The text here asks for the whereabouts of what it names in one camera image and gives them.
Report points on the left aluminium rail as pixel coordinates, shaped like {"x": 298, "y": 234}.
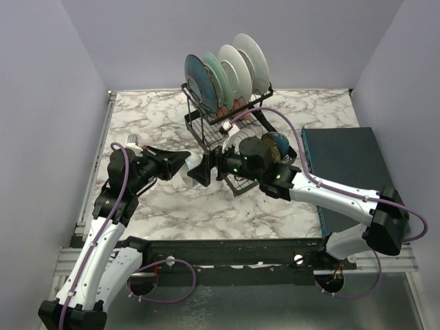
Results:
{"x": 83, "y": 214}

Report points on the red plate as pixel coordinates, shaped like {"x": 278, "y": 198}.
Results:
{"x": 255, "y": 61}

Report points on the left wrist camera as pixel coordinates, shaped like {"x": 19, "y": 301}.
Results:
{"x": 132, "y": 143}

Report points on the dark bowl cream inside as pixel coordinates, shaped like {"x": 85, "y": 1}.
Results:
{"x": 278, "y": 143}

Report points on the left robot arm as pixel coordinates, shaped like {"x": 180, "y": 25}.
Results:
{"x": 94, "y": 282}

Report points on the blue ceramic plate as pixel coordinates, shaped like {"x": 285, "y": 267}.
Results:
{"x": 200, "y": 85}

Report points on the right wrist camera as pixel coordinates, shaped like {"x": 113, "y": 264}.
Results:
{"x": 232, "y": 130}

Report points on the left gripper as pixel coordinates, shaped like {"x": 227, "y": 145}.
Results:
{"x": 174, "y": 160}

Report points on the white plate lettered rim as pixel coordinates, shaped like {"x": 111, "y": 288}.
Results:
{"x": 236, "y": 71}

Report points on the blue network switch box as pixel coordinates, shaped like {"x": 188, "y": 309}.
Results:
{"x": 349, "y": 156}

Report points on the light blue floral plate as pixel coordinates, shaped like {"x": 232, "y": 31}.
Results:
{"x": 221, "y": 82}

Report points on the black wire dish rack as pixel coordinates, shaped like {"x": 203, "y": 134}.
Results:
{"x": 208, "y": 132}

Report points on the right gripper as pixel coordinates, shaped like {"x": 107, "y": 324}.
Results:
{"x": 215, "y": 157}

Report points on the white small bowl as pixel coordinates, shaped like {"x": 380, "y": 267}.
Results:
{"x": 191, "y": 162}

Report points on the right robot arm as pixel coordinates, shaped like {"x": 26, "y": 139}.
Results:
{"x": 381, "y": 218}

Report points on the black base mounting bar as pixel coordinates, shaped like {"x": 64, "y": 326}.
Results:
{"x": 242, "y": 262}

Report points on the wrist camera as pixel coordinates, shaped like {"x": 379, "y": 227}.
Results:
{"x": 232, "y": 130}
{"x": 132, "y": 143}

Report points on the pink printed coffee mug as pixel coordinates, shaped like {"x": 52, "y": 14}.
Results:
{"x": 224, "y": 115}

